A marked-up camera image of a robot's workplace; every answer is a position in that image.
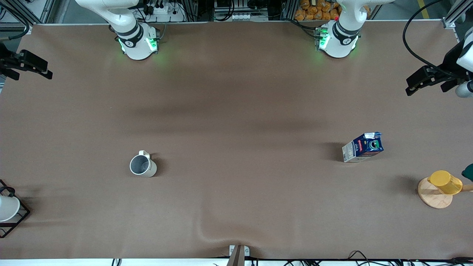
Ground blue white milk carton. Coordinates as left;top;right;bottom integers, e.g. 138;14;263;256
341;132;384;163

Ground white ribbed ceramic mug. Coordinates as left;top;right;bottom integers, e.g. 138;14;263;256
129;150;158;178

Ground pile of orange items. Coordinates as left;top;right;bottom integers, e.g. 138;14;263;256
294;0;371;21

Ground yellow plastic cup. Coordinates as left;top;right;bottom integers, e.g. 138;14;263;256
427;170;463;195

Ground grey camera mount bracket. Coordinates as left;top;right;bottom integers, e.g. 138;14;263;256
226;244;251;266

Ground black wire rack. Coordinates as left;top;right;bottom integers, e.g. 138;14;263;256
0;179;31;239

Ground thin black cables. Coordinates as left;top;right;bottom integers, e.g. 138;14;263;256
347;250;473;266

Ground white power strip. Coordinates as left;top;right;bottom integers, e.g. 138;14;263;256
147;0;186;23

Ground thick black cable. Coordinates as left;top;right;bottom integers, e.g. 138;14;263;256
402;0;460;76

